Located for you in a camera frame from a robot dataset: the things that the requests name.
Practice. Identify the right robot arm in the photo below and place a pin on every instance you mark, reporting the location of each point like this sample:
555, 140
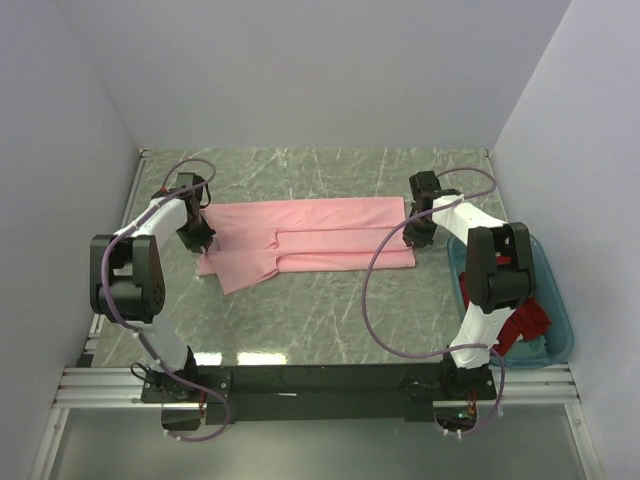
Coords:
499, 274

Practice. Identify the aluminium rail frame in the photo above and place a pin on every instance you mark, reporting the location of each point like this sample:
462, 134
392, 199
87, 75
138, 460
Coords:
99, 429

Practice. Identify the black base beam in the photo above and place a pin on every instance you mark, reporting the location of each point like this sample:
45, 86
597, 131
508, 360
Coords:
321, 392

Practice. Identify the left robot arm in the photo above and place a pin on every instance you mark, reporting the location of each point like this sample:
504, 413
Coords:
127, 284

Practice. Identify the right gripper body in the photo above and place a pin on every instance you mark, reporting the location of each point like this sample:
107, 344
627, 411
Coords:
417, 235

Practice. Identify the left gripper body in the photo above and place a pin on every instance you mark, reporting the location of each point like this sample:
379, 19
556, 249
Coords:
198, 238

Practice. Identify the red t shirt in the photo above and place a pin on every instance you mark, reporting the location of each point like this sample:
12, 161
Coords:
525, 325

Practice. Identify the pink t shirt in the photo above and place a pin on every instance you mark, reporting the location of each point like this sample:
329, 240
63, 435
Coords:
257, 240

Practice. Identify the blue plastic basket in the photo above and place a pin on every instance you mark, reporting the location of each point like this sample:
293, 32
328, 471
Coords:
555, 345

